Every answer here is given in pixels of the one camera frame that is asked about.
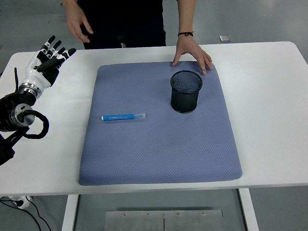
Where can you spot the white table leg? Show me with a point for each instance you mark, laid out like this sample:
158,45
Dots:
249,211
69,214

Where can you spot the grey metal plate with screws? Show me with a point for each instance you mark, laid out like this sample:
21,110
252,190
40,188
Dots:
144,221

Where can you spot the black wristband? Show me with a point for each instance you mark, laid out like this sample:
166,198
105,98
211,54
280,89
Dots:
185,34

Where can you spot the person's left forearm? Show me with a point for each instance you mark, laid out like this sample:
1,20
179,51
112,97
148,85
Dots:
185,16

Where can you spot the white power strip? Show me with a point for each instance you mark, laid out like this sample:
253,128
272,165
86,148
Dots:
22,203

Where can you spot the black mesh pen holder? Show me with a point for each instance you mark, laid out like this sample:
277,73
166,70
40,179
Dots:
185,101

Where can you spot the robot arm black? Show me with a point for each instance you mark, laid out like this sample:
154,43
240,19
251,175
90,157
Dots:
9,106

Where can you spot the blue marker with clear cap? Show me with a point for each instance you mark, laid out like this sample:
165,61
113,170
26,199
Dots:
120,117

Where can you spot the blue-grey quilted mat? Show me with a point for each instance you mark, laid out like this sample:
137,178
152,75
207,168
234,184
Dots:
156,149

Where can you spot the grey metal floor socket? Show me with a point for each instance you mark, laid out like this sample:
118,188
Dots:
225,38

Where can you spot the person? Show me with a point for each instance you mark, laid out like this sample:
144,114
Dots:
125,19

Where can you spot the person's right forearm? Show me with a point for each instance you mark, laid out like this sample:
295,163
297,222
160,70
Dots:
72,4

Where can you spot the person's left hand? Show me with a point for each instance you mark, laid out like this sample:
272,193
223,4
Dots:
190,49

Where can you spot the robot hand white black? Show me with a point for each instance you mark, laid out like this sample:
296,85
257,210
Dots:
36,74

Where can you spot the person's right hand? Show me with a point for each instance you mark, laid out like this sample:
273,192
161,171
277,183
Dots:
75,22

